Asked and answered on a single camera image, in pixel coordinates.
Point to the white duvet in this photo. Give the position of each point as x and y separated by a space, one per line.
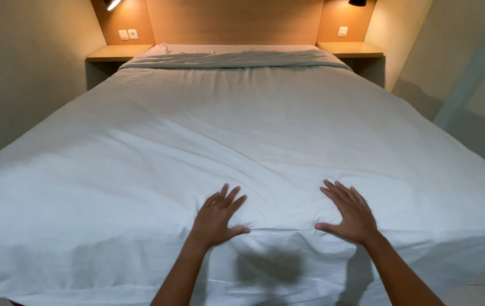
242 136

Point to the person's left hand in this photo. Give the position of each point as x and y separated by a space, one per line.
213 223

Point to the white light switch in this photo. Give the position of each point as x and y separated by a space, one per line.
123 35
342 31

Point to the lit black wall lamp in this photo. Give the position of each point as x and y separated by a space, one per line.
112 4

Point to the wooden headboard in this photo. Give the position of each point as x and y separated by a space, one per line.
234 21

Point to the white wall socket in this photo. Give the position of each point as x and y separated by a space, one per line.
133 34

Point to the wooden bedside shelf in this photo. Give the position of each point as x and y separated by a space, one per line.
351 49
117 53

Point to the person's right hand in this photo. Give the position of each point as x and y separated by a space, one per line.
356 221

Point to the unlit black wall lamp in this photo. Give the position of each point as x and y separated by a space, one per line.
357 2

